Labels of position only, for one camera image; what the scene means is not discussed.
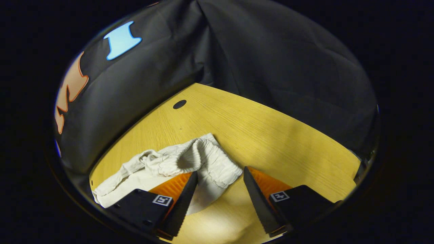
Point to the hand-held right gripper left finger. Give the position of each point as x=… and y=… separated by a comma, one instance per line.
x=184, y=203

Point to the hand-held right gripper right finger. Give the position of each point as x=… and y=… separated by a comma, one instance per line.
x=259, y=203

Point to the white jeans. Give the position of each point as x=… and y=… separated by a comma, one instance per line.
x=217, y=166

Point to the black backdrop cloth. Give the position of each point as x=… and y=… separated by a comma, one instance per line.
x=271, y=67

